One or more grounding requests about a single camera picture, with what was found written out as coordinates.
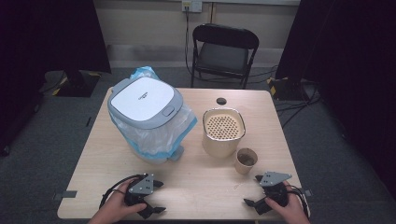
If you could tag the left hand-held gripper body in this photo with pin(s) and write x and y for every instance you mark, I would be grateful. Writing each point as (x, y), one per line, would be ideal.
(141, 186)

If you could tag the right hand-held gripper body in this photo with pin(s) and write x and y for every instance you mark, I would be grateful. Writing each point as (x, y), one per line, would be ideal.
(274, 179)

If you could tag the brown paper cup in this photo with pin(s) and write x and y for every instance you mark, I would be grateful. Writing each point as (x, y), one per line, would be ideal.
(243, 168)

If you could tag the dark wet tea leaves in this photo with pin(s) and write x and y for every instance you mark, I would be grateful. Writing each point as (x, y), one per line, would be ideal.
(246, 159)

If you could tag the beige strainer container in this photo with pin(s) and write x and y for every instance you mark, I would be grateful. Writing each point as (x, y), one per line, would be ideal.
(222, 146)

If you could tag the person's left hand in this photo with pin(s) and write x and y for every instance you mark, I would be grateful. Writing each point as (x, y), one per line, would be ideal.
(115, 207)

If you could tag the person's right hand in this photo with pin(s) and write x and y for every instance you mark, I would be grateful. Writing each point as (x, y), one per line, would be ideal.
(289, 211)

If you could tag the grey tape piece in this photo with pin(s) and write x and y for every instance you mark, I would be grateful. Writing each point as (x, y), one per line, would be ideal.
(306, 192)
(65, 194)

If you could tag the white trash bin with liner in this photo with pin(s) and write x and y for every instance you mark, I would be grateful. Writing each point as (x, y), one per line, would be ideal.
(162, 137)

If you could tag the black table hole cover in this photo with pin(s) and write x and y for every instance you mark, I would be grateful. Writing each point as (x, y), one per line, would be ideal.
(221, 101)

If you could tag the black stand base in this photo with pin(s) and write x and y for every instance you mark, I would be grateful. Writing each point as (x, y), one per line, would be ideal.
(77, 82)
(288, 88)

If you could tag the black folding chair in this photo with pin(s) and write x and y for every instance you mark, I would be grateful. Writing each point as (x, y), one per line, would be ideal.
(225, 37)

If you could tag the black curtain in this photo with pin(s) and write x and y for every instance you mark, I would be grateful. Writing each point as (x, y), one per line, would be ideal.
(348, 46)
(46, 31)

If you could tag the thin wall conduit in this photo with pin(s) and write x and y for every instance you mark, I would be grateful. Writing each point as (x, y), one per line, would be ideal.
(212, 12)

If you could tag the white wall socket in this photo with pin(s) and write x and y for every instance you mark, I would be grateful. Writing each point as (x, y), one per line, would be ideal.
(192, 5)

